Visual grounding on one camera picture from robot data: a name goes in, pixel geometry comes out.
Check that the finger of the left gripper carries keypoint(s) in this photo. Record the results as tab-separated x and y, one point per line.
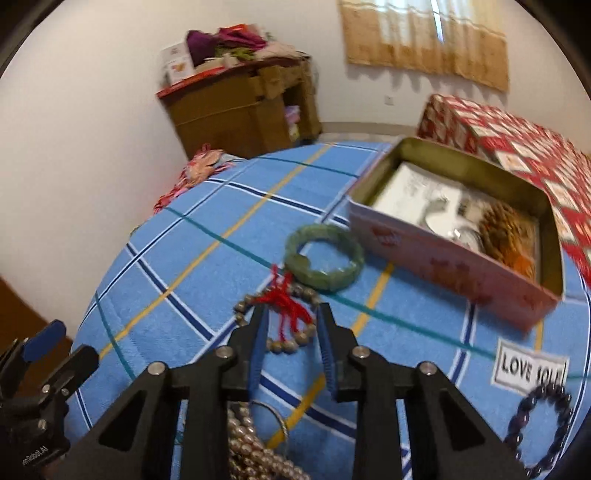
72	373
44	338

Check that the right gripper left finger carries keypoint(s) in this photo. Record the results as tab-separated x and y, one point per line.
135	437

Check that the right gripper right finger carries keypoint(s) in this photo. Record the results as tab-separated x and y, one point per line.
447	437

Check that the silver metal bangle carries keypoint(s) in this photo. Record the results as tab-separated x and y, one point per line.
271	426

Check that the grey bead bracelet red tassel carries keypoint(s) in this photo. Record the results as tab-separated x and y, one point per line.
295	305

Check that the green jade bangle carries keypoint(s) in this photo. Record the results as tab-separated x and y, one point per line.
324	257

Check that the brown wooden bead mala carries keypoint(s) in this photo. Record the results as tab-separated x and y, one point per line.
509	238

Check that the pink metal tin box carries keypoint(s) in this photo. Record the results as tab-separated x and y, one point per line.
457	261

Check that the pink fabric bundle on floor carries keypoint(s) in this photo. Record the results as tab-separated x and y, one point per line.
204	164

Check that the paper leaflet in tin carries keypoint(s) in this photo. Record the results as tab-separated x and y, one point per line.
421	198

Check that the red patchwork bed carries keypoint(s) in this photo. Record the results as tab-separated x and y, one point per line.
535	153

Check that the brown wooden cabinet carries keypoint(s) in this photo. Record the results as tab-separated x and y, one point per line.
248	110

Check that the white product box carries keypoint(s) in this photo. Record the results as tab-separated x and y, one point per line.
177	63

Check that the pile of clothes on cabinet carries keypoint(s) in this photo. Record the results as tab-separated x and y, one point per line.
239	42

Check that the beige patterned window curtain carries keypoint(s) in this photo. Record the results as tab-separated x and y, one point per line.
460	38

